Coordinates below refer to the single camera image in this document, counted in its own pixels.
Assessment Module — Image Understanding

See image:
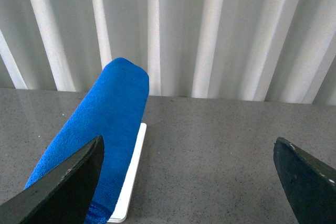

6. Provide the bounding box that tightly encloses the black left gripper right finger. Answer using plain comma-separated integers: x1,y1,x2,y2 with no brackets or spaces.
274,137,335,223

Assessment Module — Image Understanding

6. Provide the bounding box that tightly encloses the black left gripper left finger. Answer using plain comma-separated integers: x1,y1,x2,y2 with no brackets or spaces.
1,136,104,223

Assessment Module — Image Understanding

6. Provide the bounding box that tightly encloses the white curtain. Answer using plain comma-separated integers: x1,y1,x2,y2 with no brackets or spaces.
1,0,335,105

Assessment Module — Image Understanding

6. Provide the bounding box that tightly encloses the blue microfiber cloth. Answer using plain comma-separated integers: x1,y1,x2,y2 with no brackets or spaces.
25,58,149,223

